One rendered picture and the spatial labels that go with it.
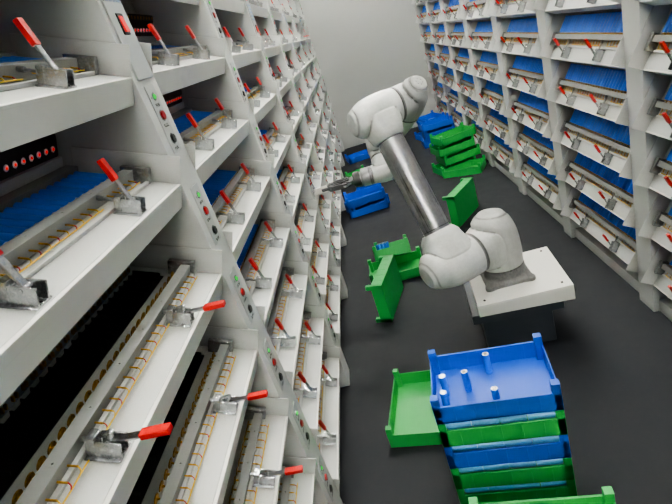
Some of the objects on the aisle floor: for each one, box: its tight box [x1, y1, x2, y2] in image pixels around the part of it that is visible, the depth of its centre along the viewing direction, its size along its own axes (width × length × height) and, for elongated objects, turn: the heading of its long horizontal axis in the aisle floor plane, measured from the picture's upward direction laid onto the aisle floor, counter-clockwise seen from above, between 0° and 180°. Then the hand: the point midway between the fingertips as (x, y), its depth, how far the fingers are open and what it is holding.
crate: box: [442, 177, 479, 227], centre depth 301 cm, size 8×30×20 cm, turn 177°
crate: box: [365, 254, 404, 323], centre depth 235 cm, size 8×30×20 cm, turn 16°
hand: (321, 189), depth 238 cm, fingers closed
